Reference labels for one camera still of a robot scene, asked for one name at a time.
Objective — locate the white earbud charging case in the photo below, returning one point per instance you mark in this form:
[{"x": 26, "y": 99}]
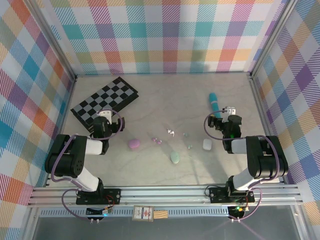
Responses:
[{"x": 207, "y": 144}]

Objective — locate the green earbud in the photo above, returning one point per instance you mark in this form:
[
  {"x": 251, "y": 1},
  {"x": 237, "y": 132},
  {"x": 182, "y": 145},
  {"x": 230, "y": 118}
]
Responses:
[
  {"x": 186, "y": 135},
  {"x": 190, "y": 146}
]

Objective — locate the pink earbud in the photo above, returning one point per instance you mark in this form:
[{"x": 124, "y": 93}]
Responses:
[
  {"x": 159, "y": 142},
  {"x": 154, "y": 138}
]

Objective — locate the white earbud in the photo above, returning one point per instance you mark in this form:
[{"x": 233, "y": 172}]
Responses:
[
  {"x": 169, "y": 130},
  {"x": 173, "y": 134}
]

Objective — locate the green earbud charging case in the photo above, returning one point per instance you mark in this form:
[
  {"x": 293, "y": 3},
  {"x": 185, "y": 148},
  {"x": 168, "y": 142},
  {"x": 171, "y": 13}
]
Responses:
[{"x": 175, "y": 157}]

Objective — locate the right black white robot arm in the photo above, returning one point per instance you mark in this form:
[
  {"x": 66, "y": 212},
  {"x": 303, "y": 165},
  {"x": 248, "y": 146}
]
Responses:
[{"x": 265, "y": 160}]

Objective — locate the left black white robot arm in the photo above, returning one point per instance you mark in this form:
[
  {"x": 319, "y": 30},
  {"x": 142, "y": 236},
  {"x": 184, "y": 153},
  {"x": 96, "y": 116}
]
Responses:
[{"x": 62, "y": 160}]

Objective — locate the teal marker pen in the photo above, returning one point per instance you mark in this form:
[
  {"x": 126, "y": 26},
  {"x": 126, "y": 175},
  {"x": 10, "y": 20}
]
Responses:
[{"x": 213, "y": 101}]

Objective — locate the black grey folding chessboard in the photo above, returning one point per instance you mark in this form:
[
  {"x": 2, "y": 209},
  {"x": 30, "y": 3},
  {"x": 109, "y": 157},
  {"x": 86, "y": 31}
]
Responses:
[{"x": 107, "y": 97}]

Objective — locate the small controller board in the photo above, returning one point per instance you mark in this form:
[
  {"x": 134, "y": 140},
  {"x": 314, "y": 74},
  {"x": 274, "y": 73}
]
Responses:
[
  {"x": 237, "y": 210},
  {"x": 105, "y": 212}
]

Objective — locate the small wooden block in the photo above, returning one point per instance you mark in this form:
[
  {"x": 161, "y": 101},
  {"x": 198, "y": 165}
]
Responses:
[{"x": 160, "y": 214}]

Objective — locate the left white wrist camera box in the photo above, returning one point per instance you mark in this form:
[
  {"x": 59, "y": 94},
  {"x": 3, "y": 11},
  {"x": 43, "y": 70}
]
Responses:
[{"x": 105, "y": 115}]

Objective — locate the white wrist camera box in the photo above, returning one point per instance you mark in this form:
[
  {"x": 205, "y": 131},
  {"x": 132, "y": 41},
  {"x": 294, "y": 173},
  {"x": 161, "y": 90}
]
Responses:
[
  {"x": 105, "y": 115},
  {"x": 231, "y": 110}
]

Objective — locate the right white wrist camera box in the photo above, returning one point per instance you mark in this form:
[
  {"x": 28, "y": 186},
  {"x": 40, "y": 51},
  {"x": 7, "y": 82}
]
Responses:
[{"x": 231, "y": 110}]

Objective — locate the aluminium side rail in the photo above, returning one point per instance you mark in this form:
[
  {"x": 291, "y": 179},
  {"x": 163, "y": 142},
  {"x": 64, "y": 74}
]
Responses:
[
  {"x": 260, "y": 107},
  {"x": 67, "y": 107}
]

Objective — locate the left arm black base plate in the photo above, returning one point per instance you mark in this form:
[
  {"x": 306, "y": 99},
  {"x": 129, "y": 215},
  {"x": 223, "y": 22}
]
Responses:
[{"x": 112, "y": 193}]

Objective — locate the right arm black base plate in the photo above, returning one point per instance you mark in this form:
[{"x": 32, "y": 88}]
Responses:
[{"x": 217, "y": 195}]

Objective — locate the aluminium mounting rail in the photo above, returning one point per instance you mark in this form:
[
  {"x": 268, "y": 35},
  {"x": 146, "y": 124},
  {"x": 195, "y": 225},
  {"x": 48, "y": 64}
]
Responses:
[{"x": 162, "y": 193}]

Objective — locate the aluminium frame post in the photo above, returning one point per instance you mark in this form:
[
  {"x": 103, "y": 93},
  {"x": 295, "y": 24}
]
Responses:
[
  {"x": 271, "y": 37},
  {"x": 53, "y": 37}
]

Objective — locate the aluminium frame leg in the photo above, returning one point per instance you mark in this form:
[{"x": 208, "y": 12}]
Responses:
[
  {"x": 28, "y": 225},
  {"x": 301, "y": 225}
]

